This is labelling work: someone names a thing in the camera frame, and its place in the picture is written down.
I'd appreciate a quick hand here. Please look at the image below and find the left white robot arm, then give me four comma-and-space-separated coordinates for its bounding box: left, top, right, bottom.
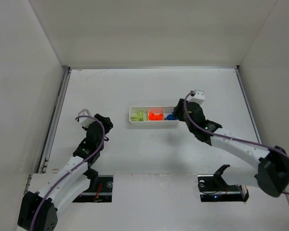
17, 114, 113, 231

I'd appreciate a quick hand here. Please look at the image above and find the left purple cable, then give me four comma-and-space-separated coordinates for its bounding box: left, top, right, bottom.
28, 115, 106, 231

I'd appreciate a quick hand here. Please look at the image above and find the purple cable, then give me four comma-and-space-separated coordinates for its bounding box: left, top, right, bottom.
183, 90, 289, 194
28, 115, 106, 231

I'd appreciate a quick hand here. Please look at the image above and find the blue half-round lego piece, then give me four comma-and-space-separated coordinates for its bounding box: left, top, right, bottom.
165, 114, 178, 121

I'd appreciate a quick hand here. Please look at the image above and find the orange round lego piece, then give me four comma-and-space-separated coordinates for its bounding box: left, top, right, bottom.
148, 112, 164, 121

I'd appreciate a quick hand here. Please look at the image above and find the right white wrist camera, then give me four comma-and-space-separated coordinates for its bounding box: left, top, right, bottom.
189, 90, 205, 105

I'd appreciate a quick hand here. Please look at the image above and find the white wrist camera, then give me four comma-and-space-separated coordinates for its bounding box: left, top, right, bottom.
189, 90, 205, 105
78, 109, 93, 128

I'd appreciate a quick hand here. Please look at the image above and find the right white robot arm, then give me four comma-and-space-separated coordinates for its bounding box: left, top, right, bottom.
173, 99, 289, 197

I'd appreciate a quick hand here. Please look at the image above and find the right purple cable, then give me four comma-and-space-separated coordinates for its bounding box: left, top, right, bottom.
183, 90, 289, 194

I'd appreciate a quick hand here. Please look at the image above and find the white three-compartment tray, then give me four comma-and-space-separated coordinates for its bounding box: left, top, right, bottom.
129, 106, 179, 127

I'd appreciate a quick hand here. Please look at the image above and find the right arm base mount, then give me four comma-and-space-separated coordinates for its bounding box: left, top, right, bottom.
197, 165, 249, 203

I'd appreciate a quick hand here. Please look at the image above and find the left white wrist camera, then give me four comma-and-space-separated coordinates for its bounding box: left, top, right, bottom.
78, 109, 93, 128

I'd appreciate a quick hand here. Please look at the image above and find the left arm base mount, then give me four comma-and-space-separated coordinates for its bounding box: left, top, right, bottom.
73, 169, 114, 203

